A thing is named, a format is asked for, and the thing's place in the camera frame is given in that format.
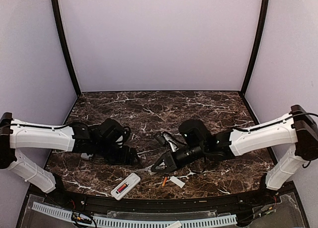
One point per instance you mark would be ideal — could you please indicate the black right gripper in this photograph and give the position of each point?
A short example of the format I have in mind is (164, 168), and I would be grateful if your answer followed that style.
(169, 160)

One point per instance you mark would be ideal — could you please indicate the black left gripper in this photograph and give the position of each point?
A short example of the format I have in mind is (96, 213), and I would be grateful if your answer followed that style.
(123, 160)

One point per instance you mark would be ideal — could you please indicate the white battery cover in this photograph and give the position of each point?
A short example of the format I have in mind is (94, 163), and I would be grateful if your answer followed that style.
(177, 181)
(176, 224)

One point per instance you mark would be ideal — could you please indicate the orange battery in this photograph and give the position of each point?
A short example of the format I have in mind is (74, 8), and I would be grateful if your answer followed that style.
(121, 188)
(164, 181)

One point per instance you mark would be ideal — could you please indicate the white remote with buttons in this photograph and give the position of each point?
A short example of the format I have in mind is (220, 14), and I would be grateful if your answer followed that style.
(132, 181)

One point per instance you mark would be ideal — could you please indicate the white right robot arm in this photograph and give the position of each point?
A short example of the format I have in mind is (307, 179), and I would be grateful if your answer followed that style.
(296, 128)

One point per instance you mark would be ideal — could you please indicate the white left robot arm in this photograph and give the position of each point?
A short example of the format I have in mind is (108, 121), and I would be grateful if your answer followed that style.
(76, 137)

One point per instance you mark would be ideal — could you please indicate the white remote back side up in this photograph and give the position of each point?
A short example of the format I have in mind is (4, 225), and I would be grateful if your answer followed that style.
(86, 156)

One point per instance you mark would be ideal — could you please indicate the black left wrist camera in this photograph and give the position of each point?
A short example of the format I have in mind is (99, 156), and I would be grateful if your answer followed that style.
(112, 132)

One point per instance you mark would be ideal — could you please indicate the white slotted cable duct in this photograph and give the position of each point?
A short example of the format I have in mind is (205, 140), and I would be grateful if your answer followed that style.
(120, 221)

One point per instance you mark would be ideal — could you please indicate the black left frame post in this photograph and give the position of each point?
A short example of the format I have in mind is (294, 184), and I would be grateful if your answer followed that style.
(64, 46)

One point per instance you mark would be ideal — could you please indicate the black frame post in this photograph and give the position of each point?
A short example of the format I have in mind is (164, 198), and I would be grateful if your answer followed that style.
(64, 46)
(256, 46)

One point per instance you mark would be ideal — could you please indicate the black right frame post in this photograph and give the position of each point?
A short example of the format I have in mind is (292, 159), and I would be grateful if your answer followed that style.
(256, 46)

